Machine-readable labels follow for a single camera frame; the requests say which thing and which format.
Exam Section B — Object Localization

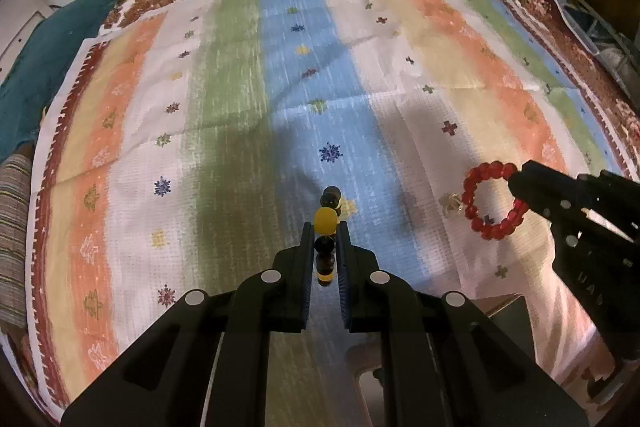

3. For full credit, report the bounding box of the red bead bracelet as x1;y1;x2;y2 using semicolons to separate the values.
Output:
462;161;531;241

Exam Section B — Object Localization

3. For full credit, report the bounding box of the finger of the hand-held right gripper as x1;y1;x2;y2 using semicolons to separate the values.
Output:
512;189;592;239
506;159;640;234

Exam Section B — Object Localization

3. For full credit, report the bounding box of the colourful striped mat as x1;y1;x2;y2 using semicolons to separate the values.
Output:
27;0;631;427

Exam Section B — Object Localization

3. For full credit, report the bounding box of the metal rack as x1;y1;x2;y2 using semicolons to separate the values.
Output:
530;0;640;75

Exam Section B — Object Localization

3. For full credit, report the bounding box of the teal cloth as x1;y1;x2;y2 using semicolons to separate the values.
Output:
0;0;121;162

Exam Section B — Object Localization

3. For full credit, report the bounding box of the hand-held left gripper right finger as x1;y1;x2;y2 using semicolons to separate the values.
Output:
336;222;591;427

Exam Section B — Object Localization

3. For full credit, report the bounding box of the silver metal tin box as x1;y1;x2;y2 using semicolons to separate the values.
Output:
345;292;538;427

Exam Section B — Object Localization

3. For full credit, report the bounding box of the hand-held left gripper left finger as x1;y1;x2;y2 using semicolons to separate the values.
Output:
60;222;316;427

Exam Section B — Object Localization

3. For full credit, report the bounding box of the grey striped pillow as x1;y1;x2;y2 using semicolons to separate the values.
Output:
0;152;37;328

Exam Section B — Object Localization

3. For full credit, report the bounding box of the dark and yellow bead bracelet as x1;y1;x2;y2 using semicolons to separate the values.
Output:
314;187;346;285

